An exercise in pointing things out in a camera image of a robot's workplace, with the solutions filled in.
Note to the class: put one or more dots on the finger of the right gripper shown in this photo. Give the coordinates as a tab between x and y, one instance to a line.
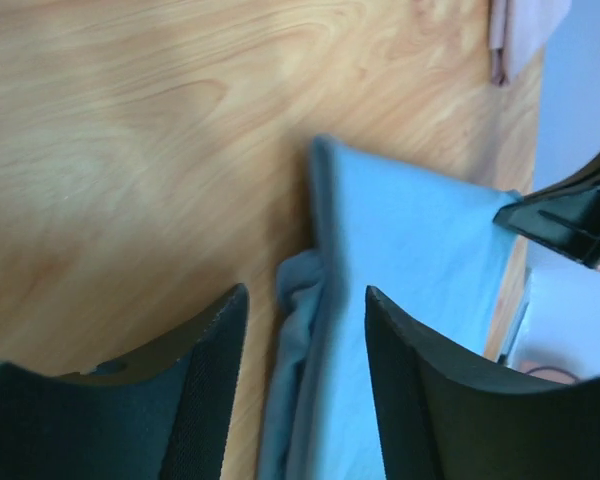
564	217

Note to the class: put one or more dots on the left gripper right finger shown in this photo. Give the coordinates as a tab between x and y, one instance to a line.
444	412

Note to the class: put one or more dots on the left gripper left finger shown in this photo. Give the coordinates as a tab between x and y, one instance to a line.
160	411

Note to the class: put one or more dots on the grey blue t shirt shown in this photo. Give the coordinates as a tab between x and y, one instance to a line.
387	233

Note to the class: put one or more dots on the folded pink t shirt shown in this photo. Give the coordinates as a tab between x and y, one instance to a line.
517	30

